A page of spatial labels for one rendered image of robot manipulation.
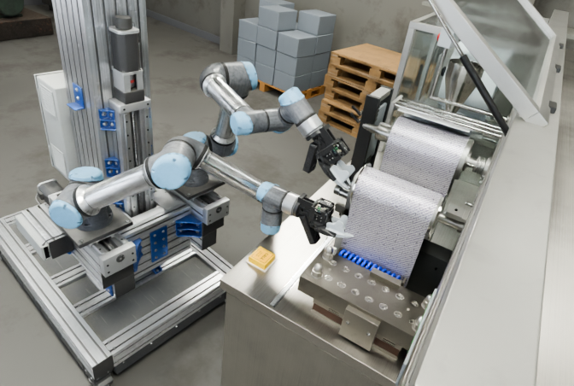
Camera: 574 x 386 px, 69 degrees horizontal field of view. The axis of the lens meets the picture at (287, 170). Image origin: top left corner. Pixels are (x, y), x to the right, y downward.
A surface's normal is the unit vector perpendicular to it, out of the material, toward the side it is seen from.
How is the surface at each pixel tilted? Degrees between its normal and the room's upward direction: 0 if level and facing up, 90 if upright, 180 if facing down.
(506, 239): 0
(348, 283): 0
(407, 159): 92
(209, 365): 0
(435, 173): 92
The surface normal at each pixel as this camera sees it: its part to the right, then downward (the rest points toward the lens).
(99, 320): 0.12, -0.85
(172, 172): 0.12, 0.47
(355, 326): -0.52, 0.39
